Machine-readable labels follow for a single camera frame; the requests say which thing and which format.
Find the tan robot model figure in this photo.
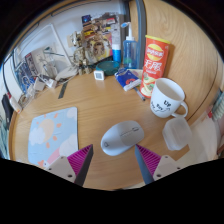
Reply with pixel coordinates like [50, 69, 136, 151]
[68, 30, 93, 76]

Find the blue spray bottle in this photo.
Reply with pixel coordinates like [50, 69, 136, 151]
[121, 21, 139, 70]

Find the white power strip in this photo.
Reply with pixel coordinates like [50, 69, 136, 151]
[38, 73, 58, 89]

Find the teal round dish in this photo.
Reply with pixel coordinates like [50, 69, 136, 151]
[95, 60, 121, 77]

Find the red chip can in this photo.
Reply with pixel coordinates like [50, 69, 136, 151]
[139, 34, 171, 99]

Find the dark pen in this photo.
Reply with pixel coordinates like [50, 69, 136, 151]
[133, 87, 147, 102]

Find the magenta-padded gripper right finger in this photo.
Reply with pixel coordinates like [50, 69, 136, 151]
[134, 143, 184, 185]

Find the light blue sun-print mouse pad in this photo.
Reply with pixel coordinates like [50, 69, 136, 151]
[27, 106, 79, 168]

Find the blue robot-print box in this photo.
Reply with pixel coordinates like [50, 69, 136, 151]
[14, 53, 38, 94]

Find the white mug with drawn face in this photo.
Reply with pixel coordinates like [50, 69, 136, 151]
[149, 77, 189, 119]

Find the translucent white plastic container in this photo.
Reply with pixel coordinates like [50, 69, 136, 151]
[161, 116, 193, 152]

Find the pale yellow packet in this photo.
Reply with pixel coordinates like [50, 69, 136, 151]
[129, 68, 145, 81]

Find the blue tissue packet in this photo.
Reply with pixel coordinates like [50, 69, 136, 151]
[114, 68, 143, 92]

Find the white grey computer mouse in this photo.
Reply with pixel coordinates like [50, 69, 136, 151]
[100, 120, 145, 157]

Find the small white cube clock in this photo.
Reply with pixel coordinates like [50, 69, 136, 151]
[93, 69, 105, 82]

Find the colourful printed poster box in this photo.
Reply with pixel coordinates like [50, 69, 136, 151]
[81, 12, 121, 64]

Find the white desk lamp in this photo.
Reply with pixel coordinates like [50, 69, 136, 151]
[49, 23, 79, 82]

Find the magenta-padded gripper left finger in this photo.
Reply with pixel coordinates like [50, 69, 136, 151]
[44, 143, 94, 187]

